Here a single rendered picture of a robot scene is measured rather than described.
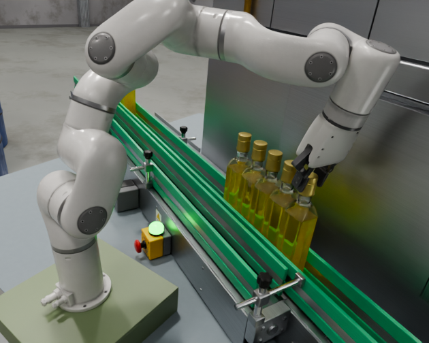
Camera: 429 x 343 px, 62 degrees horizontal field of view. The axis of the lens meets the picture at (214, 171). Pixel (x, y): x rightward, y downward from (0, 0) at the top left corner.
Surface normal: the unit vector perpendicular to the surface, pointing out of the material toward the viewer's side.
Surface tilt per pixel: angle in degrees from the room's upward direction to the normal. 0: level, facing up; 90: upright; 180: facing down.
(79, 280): 89
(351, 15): 90
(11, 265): 0
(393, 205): 90
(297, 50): 88
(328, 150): 107
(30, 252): 0
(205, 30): 77
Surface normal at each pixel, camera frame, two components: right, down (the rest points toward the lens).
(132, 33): -0.20, 0.16
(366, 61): -0.65, 0.33
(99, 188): 0.61, 0.32
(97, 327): 0.03, -0.89
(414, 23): -0.86, 0.17
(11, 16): 0.80, 0.34
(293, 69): -0.34, 0.65
